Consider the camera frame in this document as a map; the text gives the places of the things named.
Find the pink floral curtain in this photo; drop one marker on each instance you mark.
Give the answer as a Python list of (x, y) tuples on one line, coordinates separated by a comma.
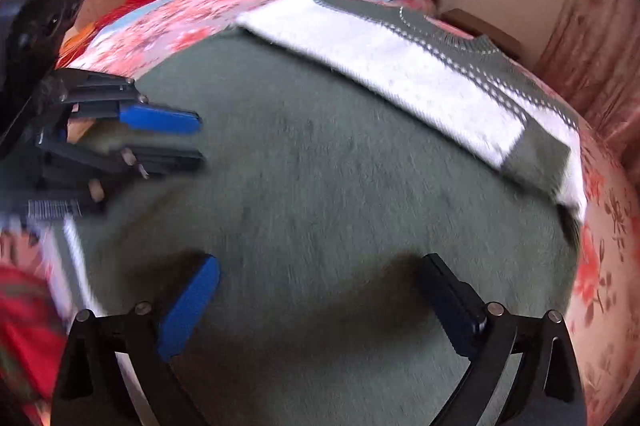
[(595, 56)]

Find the green and white knit sweater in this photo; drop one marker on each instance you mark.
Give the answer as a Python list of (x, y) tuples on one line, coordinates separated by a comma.
[(325, 156)]

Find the red patterned cloth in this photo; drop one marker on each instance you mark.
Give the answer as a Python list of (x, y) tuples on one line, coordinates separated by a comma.
[(25, 331)]

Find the floral bed sheet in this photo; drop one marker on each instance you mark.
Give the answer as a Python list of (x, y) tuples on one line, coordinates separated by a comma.
[(605, 256)]

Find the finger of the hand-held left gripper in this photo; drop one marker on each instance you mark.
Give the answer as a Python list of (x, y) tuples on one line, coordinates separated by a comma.
[(160, 118), (170, 161)]

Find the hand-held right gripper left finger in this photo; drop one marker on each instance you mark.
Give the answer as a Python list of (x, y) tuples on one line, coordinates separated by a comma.
[(192, 296)]

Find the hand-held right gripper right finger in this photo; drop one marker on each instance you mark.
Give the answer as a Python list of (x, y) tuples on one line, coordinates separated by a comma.
[(447, 301)]

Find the wooden nightstand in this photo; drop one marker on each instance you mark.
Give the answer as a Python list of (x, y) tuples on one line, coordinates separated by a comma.
[(480, 31)]

